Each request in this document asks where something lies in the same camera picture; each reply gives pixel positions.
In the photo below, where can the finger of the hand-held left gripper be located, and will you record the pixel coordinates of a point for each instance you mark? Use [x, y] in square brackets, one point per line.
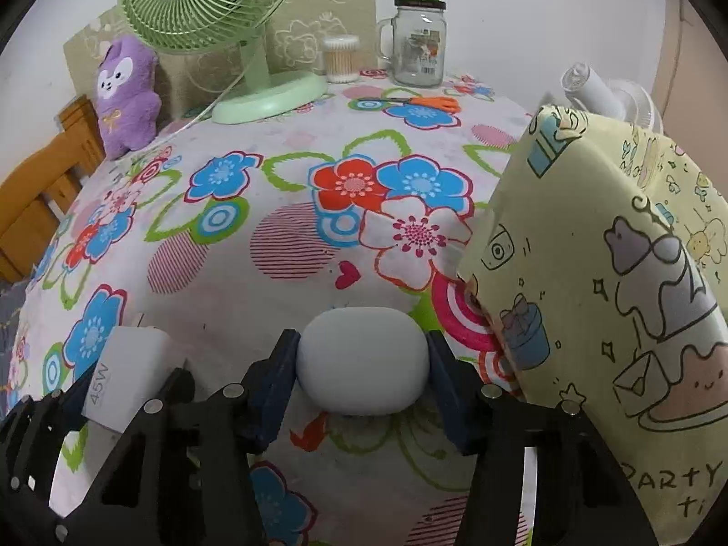
[28, 506]
[48, 415]

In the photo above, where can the grey plaid blanket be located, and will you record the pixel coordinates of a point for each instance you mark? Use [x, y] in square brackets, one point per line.
[11, 313]

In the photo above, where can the beige door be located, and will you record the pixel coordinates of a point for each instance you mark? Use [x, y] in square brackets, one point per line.
[694, 40]

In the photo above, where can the wooden chair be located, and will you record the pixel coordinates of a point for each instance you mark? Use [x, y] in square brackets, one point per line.
[40, 182]

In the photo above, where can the beige printed cardboard panel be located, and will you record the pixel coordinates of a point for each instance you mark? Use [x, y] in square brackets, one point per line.
[318, 5]

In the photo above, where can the white charger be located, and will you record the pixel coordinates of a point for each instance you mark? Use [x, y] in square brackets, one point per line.
[128, 372]

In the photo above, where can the green desk fan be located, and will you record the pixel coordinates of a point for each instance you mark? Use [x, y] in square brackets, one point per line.
[199, 5]

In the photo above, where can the glass jar with green lid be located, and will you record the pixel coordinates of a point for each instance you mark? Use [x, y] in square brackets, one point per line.
[418, 45]

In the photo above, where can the cotton swab container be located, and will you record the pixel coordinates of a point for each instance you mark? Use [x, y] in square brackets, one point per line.
[342, 60]

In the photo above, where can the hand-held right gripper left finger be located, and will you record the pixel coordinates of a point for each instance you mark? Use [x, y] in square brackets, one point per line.
[277, 389]

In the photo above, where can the white standing fan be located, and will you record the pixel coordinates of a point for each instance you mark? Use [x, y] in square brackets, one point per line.
[603, 94]

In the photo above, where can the purple plush toy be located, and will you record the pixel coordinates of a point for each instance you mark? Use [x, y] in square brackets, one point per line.
[126, 96]

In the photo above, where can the yellow printed storage box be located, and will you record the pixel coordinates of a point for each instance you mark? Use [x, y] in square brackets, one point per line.
[597, 273]

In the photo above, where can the floral tablecloth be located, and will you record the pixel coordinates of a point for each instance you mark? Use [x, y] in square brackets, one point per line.
[256, 273]

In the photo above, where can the white earbuds case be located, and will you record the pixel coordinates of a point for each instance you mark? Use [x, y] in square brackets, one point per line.
[362, 361]

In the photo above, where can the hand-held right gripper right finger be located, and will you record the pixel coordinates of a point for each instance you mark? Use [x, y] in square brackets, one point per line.
[450, 398]

